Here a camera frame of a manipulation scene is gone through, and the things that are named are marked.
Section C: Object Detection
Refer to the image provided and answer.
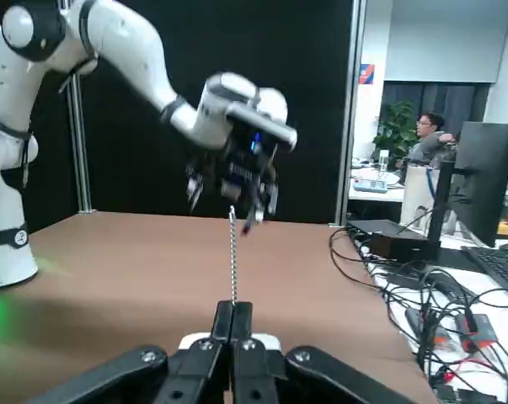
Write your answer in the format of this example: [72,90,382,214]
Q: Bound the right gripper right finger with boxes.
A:
[231,301,410,404]

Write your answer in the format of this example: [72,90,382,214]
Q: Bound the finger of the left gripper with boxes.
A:
[184,156,217,214]
[239,179,281,237]

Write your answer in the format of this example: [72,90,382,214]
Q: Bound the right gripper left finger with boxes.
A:
[24,300,234,404]

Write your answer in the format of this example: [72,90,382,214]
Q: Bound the blue power strip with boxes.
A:
[352,178,389,194]

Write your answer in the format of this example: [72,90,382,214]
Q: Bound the black computer box red logo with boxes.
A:
[346,217,431,239]

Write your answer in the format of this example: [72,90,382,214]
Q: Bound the green potted plant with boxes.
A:
[371,100,421,161]

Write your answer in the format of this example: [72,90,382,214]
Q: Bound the person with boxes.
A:
[404,109,459,169]

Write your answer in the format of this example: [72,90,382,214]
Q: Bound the usb hub red plugs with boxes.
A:
[454,313,500,354]

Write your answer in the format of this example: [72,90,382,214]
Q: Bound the black computer monitor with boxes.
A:
[425,120,508,264]

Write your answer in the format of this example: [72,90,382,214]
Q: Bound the black keyboard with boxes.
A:
[462,244,508,304]

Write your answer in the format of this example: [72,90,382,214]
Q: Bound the aluminium frame post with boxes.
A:
[335,0,368,226]
[66,73,98,215]

